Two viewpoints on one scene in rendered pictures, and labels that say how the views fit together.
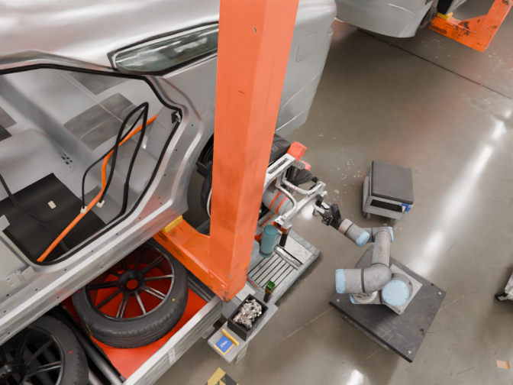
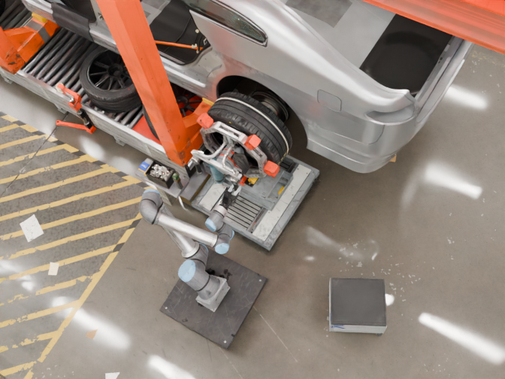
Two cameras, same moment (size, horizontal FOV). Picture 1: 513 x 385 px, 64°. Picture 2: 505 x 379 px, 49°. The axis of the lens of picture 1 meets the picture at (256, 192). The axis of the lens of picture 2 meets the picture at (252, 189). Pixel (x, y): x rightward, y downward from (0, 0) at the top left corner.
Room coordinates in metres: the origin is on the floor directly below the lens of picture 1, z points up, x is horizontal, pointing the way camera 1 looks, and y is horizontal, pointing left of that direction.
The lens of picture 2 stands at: (2.03, -2.19, 4.35)
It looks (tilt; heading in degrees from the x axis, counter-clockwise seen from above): 63 degrees down; 100
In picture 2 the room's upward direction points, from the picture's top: 12 degrees counter-clockwise
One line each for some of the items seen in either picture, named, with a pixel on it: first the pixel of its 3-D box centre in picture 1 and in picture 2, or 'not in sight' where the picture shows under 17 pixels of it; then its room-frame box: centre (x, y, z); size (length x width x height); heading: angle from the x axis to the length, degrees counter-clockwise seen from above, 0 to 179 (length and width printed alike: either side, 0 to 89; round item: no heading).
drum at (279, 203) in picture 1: (280, 203); (228, 158); (1.56, -0.15, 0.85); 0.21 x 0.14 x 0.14; 57
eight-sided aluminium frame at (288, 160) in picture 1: (271, 196); (234, 150); (1.60, -0.10, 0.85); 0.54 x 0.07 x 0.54; 147
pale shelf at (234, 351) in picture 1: (243, 325); (161, 177); (0.96, -0.06, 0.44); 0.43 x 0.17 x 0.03; 147
